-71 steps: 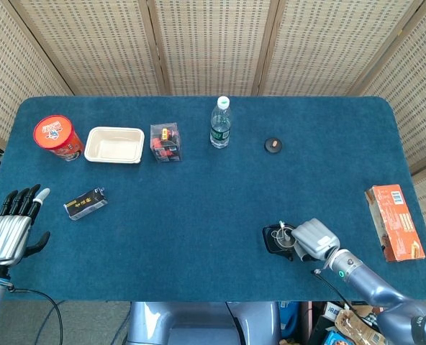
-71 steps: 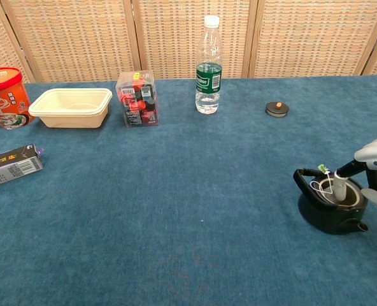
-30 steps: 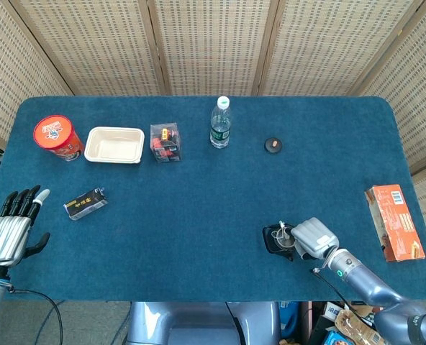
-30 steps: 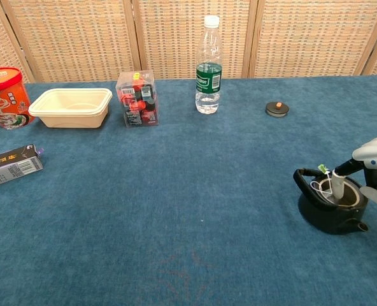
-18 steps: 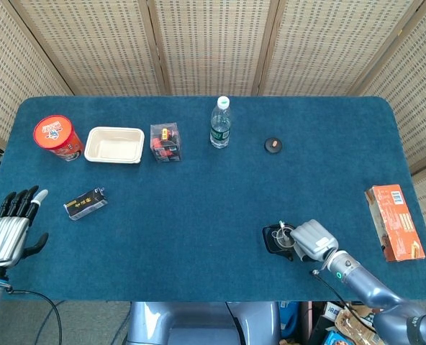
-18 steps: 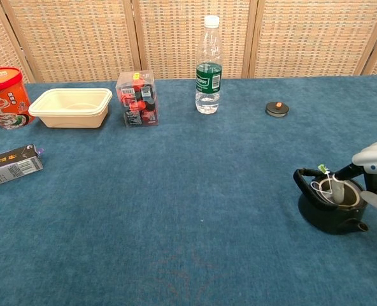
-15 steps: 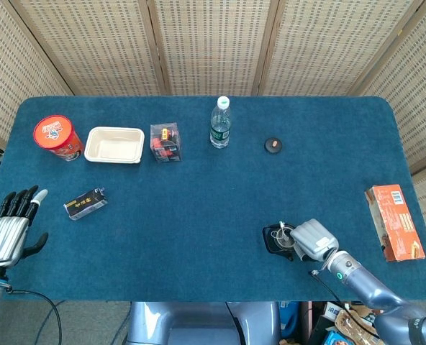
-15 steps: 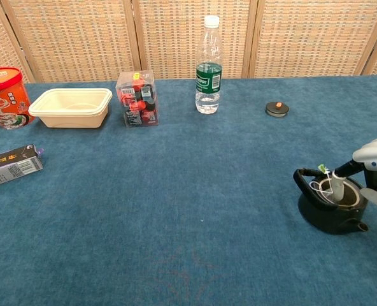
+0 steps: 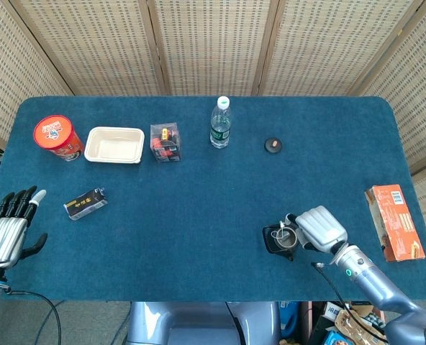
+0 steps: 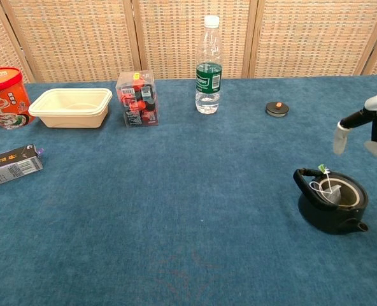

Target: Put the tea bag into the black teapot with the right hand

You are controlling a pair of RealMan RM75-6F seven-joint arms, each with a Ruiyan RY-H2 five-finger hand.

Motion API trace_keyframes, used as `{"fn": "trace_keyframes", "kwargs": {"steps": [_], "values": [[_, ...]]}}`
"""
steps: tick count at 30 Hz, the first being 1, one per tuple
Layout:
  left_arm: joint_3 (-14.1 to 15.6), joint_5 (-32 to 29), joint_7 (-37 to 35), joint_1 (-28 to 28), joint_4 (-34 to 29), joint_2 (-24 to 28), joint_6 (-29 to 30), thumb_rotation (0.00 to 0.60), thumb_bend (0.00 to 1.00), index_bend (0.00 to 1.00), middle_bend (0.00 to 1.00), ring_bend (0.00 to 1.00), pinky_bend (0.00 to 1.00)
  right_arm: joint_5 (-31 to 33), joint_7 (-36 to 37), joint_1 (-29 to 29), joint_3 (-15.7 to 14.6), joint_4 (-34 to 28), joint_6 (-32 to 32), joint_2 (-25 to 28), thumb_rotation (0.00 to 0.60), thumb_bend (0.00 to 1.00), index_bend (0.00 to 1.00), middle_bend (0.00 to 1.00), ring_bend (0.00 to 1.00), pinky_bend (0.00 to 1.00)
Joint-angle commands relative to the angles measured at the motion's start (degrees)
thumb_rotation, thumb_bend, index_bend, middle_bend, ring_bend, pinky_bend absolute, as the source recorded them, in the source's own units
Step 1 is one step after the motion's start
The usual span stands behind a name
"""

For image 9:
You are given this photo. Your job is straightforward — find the beige plastic food container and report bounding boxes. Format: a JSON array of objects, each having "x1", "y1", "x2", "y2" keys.
[{"x1": 83, "y1": 126, "x2": 145, "y2": 165}]

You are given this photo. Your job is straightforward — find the woven folding screen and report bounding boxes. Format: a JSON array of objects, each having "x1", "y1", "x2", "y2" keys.
[{"x1": 0, "y1": 0, "x2": 426, "y2": 277}]

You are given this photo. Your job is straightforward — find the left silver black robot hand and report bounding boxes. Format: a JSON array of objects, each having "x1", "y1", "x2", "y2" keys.
[{"x1": 0, "y1": 185, "x2": 48, "y2": 269}]

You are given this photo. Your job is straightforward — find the small black round lid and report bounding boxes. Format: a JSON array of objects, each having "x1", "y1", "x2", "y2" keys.
[{"x1": 264, "y1": 137, "x2": 284, "y2": 155}]

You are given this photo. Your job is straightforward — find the red instant noodle cup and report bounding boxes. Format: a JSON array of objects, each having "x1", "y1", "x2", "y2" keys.
[{"x1": 32, "y1": 114, "x2": 85, "y2": 162}]

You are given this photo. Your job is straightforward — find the blue-grey robot torso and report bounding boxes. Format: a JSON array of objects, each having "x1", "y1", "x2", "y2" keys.
[{"x1": 126, "y1": 300, "x2": 282, "y2": 345}]

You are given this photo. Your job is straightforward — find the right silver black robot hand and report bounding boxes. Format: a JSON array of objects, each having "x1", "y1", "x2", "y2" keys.
[{"x1": 284, "y1": 205, "x2": 348, "y2": 252}]

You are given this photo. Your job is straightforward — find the orange snack box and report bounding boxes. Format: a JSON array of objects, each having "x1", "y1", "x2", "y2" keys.
[{"x1": 364, "y1": 184, "x2": 426, "y2": 262}]

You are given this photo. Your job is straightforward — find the pyramid tea bag with string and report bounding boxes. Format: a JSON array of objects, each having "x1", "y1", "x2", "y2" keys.
[{"x1": 271, "y1": 221, "x2": 297, "y2": 249}]

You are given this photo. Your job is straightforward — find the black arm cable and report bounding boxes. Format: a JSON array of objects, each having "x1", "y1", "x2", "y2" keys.
[
  {"x1": 4, "y1": 286, "x2": 63, "y2": 345},
  {"x1": 311, "y1": 262, "x2": 389, "y2": 343}
]

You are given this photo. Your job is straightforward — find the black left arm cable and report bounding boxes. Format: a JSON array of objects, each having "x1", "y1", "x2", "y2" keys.
[{"x1": 4, "y1": 286, "x2": 63, "y2": 345}]

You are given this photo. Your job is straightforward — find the clear water bottle green label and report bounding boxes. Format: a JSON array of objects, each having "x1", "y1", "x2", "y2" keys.
[{"x1": 209, "y1": 96, "x2": 233, "y2": 150}]

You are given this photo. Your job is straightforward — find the white carton blue lettering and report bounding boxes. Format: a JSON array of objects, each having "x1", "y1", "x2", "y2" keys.
[{"x1": 323, "y1": 300, "x2": 350, "y2": 323}]

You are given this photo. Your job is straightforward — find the blue table cloth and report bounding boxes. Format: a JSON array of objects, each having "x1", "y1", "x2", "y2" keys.
[{"x1": 0, "y1": 95, "x2": 426, "y2": 302}]

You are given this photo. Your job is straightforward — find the black carton gold lettering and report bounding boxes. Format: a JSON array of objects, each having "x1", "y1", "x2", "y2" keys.
[{"x1": 63, "y1": 186, "x2": 109, "y2": 221}]

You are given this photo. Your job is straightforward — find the clear box red black items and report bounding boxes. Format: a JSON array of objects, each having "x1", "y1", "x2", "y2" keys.
[{"x1": 150, "y1": 122, "x2": 183, "y2": 163}]

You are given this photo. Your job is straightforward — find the black teapot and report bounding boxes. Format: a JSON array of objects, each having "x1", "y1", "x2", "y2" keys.
[{"x1": 262, "y1": 223, "x2": 300, "y2": 262}]

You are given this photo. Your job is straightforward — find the blue snack packet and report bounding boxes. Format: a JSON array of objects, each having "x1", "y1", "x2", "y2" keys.
[{"x1": 322, "y1": 329, "x2": 348, "y2": 345}]

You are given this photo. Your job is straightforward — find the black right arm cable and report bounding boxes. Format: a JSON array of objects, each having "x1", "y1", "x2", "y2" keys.
[{"x1": 311, "y1": 262, "x2": 389, "y2": 343}]

